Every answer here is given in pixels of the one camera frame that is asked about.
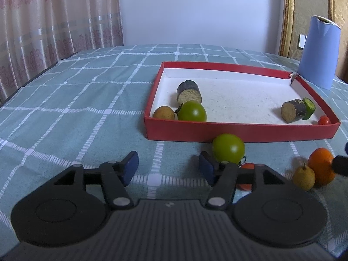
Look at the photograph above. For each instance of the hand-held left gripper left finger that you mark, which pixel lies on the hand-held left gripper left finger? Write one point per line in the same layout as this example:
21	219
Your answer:
130	166

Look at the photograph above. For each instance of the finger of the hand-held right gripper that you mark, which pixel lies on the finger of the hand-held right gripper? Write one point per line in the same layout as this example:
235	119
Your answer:
346	148
341	165

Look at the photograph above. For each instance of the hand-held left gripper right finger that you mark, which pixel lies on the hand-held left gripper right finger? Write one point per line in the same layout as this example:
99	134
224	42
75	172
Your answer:
206	167

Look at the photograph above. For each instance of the orange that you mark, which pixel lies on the orange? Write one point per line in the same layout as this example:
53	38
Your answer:
321	165

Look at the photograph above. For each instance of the green tomato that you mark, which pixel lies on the green tomato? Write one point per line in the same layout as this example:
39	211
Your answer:
192	112
228	147

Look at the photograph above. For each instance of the red cherry tomato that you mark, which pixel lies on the red cherry tomato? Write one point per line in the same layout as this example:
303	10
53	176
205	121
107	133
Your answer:
246	166
324	120

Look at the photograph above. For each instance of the green cucumber piece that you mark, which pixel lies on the green cucumber piece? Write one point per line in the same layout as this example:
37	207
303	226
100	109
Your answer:
310	108

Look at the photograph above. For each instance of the tan longan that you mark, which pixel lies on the tan longan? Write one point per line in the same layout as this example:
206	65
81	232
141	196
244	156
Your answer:
164	113

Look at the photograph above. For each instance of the dark eggplant piece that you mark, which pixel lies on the dark eggplant piece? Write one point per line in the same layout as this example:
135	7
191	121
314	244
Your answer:
189	92
293	111

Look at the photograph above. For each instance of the red cardboard box tray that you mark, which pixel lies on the red cardboard box tray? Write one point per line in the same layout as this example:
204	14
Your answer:
231	98

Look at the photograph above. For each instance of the small yellow pear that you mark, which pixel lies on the small yellow pear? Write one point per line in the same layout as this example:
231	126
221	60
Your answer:
304	179

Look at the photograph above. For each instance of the teal checked tablecloth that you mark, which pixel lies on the teal checked tablecloth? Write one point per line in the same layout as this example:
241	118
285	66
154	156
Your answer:
68	114

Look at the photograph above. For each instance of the blue electric kettle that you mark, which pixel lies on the blue electric kettle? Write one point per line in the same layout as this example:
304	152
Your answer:
320	54

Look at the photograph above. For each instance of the pink patterned curtain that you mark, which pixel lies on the pink patterned curtain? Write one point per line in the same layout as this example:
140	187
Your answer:
49	27

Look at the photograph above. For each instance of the white wall switch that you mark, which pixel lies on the white wall switch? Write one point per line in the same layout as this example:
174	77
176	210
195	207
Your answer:
302	40

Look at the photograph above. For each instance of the gold wall frame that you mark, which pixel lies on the gold wall frame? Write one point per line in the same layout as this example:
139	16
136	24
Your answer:
288	13

